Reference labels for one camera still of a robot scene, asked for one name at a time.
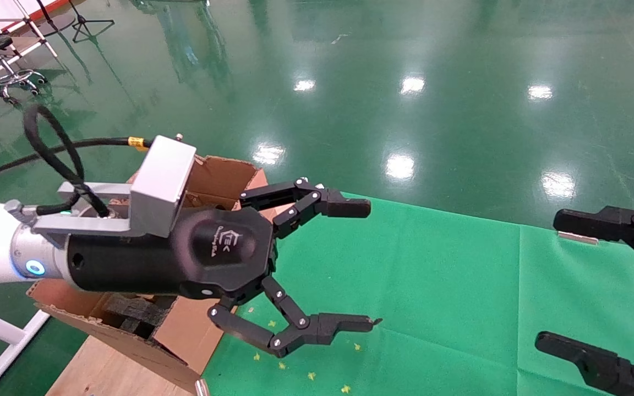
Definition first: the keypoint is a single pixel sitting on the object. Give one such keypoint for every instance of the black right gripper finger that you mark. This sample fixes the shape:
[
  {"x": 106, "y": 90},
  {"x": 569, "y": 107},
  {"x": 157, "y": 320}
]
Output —
[
  {"x": 597, "y": 225},
  {"x": 597, "y": 366}
]

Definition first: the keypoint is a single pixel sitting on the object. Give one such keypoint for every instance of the green table cloth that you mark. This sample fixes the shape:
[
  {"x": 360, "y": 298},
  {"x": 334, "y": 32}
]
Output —
[{"x": 449, "y": 302}]

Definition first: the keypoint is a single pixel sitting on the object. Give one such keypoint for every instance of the white metal rack frame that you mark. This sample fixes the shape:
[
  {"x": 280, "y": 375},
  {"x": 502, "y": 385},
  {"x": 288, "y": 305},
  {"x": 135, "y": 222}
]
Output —
[{"x": 46, "y": 40}]

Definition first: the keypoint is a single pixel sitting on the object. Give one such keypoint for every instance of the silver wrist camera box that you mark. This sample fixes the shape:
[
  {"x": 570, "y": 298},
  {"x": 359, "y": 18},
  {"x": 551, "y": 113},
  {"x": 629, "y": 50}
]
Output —
[{"x": 160, "y": 176}]

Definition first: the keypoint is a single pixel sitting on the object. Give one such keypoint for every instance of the black tripod stand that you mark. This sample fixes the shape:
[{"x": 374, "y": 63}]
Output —
[{"x": 83, "y": 25}]

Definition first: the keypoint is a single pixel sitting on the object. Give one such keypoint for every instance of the black round-base stand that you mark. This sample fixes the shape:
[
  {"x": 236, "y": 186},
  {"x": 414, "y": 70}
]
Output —
[{"x": 58, "y": 25}]

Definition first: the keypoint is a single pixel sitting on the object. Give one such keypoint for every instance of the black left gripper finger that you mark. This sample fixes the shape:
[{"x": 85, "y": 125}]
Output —
[
  {"x": 317, "y": 329},
  {"x": 344, "y": 207}
]

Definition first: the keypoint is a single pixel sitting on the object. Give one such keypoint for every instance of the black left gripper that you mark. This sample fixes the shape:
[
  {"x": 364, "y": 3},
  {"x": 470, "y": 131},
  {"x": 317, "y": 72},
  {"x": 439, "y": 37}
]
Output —
[{"x": 146, "y": 264}]

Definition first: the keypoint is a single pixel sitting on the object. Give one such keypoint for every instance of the black foam block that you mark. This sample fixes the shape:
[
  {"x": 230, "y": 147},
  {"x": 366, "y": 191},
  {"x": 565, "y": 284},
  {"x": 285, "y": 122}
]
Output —
[{"x": 135, "y": 311}]

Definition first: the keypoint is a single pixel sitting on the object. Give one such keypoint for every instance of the large open cardboard carton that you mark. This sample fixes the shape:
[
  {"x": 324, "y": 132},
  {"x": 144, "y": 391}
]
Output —
[{"x": 185, "y": 335}]

